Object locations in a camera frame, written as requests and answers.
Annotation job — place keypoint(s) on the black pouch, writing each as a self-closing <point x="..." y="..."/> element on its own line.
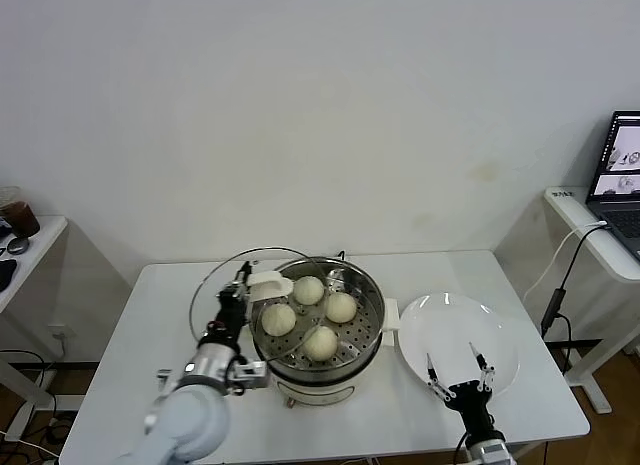
<point x="6" y="275"/>

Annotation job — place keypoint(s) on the white wall socket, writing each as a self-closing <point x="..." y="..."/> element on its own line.
<point x="62" y="331"/>

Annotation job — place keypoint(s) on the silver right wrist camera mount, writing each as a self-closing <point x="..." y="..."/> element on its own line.
<point x="492" y="450"/>

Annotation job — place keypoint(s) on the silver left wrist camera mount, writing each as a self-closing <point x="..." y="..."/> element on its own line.
<point x="252" y="372"/>

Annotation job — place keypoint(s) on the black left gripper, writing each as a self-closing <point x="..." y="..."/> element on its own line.
<point x="230" y="317"/>

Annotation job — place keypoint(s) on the white round plate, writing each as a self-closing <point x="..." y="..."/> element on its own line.
<point x="450" y="330"/>

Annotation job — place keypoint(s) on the clear cup of iced coffee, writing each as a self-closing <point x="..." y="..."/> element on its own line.
<point x="25" y="222"/>

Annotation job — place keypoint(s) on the round grey disc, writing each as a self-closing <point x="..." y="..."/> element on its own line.
<point x="19" y="246"/>

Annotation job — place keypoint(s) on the stainless steel pot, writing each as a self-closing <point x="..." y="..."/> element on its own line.
<point x="367" y="295"/>

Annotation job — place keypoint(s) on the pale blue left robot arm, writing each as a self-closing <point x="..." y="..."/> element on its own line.
<point x="190" y="420"/>

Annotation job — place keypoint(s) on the grey laptop showing camera views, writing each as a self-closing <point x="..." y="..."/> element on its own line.
<point x="620" y="215"/>

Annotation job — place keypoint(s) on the white side desk with label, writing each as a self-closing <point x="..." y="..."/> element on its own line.
<point x="600" y="257"/>

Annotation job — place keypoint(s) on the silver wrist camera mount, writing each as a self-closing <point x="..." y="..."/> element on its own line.
<point x="252" y="372"/>
<point x="492" y="450"/>

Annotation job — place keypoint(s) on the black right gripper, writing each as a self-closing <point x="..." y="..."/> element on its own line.
<point x="475" y="405"/>

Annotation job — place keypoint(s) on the white steamed baozi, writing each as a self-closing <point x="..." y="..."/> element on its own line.
<point x="307" y="290"/>
<point x="340" y="307"/>
<point x="320" y="344"/>
<point x="278" y="319"/>

